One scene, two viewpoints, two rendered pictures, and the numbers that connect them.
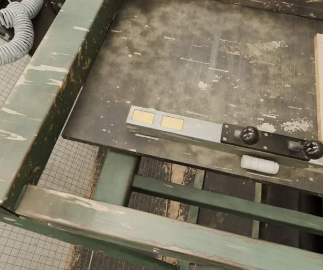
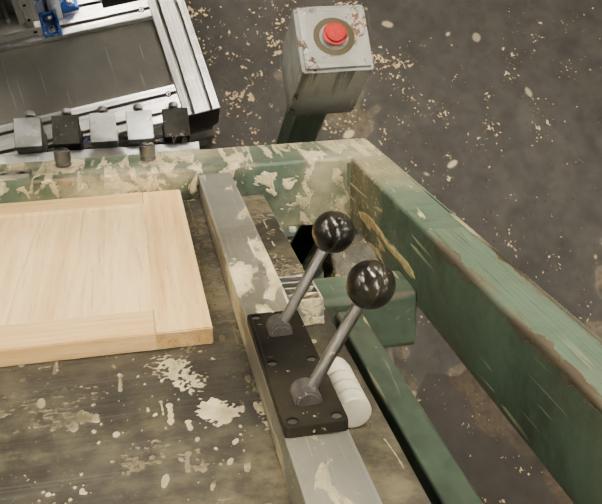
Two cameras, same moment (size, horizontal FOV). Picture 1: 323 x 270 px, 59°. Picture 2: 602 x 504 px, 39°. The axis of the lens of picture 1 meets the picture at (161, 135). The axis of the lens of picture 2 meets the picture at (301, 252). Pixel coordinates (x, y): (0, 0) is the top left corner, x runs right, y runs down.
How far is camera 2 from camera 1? 0.67 m
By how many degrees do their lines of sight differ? 80
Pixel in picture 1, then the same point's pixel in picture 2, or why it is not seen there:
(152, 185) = not seen: outside the picture
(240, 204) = (433, 454)
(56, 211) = not seen: outside the picture
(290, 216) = (396, 389)
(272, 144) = (294, 351)
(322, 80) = (19, 343)
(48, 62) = not seen: outside the picture
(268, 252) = (539, 322)
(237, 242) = (567, 351)
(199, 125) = (319, 478)
